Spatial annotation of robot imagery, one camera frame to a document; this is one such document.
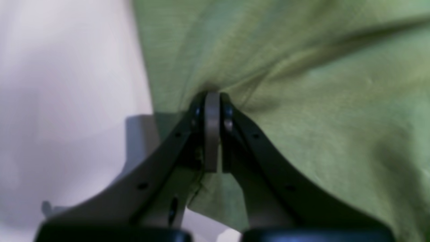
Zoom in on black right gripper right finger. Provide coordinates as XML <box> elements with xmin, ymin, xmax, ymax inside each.
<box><xmin>220</xmin><ymin>94</ymin><xmax>394</xmax><ymax>242</ymax></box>

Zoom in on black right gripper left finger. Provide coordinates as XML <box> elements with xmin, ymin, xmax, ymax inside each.
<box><xmin>35</xmin><ymin>92</ymin><xmax>220</xmax><ymax>242</ymax></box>

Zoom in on green t-shirt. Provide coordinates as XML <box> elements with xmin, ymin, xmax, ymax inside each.
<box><xmin>133</xmin><ymin>0</ymin><xmax>429</xmax><ymax>242</ymax></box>

